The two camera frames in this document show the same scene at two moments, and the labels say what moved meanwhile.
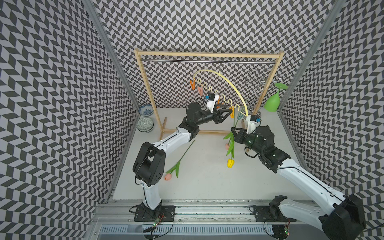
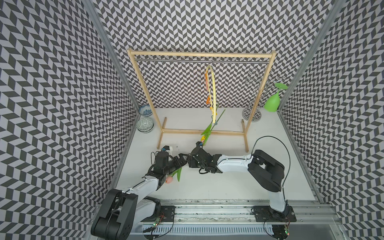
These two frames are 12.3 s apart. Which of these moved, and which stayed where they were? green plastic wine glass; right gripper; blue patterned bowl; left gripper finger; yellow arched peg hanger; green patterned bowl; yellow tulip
Moved: yellow arched peg hanger; right gripper; yellow tulip; left gripper finger
Stayed: green plastic wine glass; green patterned bowl; blue patterned bowl
